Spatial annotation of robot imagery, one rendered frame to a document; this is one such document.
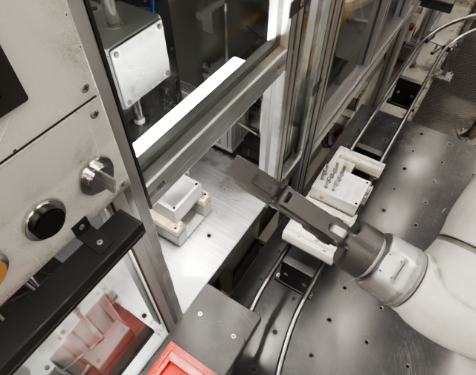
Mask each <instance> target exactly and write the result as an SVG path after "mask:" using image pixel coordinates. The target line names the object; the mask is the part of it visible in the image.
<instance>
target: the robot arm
mask: <svg viewBox="0 0 476 375"><path fill-rule="evenodd" d="M226 174H227V175H228V176H230V177H231V178H230V181H231V182H233V183H234V184H235V185H237V186H238V187H240V188H242V189H243V190H245V191H246V192H248V193H249V194H251V195H252V196H254V197H256V198H257V199H259V200H260V201H262V202H264V203H265V204H266V205H265V206H264V207H265V208H267V209H269V208H270V207H272V208H273V209H276V210H278V211H279V212H281V213H282V214H284V215H286V216H287V217H289V218H290V219H292V220H294V221H295V222H297V223H298V224H300V225H302V228H303V229H304V230H306V231H308V232H309V233H310V234H312V235H314V236H315V237H316V239H318V240H319V241H320V242H322V243H324V244H327V245H328V246H329V245H330V243H334V244H335V245H336V250H335V252H334V255H333V258H332V261H333V263H334V264H335V265H336V266H337V267H338V268H339V269H342V270H343V271H345V272H346V273H347V274H349V275H351V276H353V277H354V278H355V281H356V284H357V285H358V286H359V287H360V288H362V289H363V290H365V291H366V292H368V293H370V294H371V295H372V296H374V297H376V298H378V299H379V300H380V301H381V302H382V303H383V304H385V305H388V306H389V307H391V308H392V309H393V310H395V311H396V312H397V313H398V314H399V316H400V317H401V318H402V319H403V320H404V321H405V322H406V323H407V324H408V325H410V326H411V327H412V328H414V329H415V330H416V331H418V332H419V333H421V334H423V335H424V336H425V337H427V338H429V339H430V340H432V341H433V342H436V343H437V344H439V345H441V346H443V347H445V348H447V349H449V350H452V351H454V352H455V353H458V354H460V355H462V356H465V357H467V358H469V359H472V360H475V361H476V176H475V177H474V178H473V179H472V180H471V181H470V183H469V184H468V185H467V187H466V188H465V190H464V191H463V192H462V193H461V195H460V196H459V198H458V199H457V201H456V202H455V204H454V205H453V207H452V209H451V210H450V212H449V214H448V216H447V217H446V221H445V223H444V226H443V228H442V230H441V231H440V233H439V235H438V236H437V238H436V240H435V241H434V242H433V243H432V244H431V245H430V246H429V247H428V248H427V249H426V250H425V251H424V252H423V251H422V250H420V249H418V248H417V247H414V246H412V245H411V244H410V243H408V242H406V241H405V240H402V239H400V238H399V237H397V236H396V235H395V234H391V233H382V232H381V231H380V230H378V229H377V228H374V227H373V226H372V225H370V224H369V223H367V222H365V221H364V220H359V221H357V222H355V223H354V224H353V225H351V226H350V227H349V225H348V224H346V223H344V221H343V220H341V219H339V218H338V217H335V216H333V215H331V214H330V213H328V212H327V211H325V210H324V209H322V208H320V207H318V206H317V205H316V204H314V203H313V202H311V201H309V200H308V199H307V198H305V197H304V196H302V195H300V194H299V193H298V192H296V191H295V190H293V189H292V188H291V187H290V186H288V185H287V184H288V181H286V180H285V179H283V180H282V181H281V182H280V181H278V180H276V179H275V178H274V177H272V176H270V175H269V174H267V173H266V172H264V171H263V170H261V169H260V168H258V167H256V166H254V165H253V164H252V163H250V162H249V161H246V160H245V159H244V158H242V157H241V156H237V157H236V158H235V159H234V161H233V162H232V164H231V166H230V167H229V168H228V170H227V171H226Z"/></svg>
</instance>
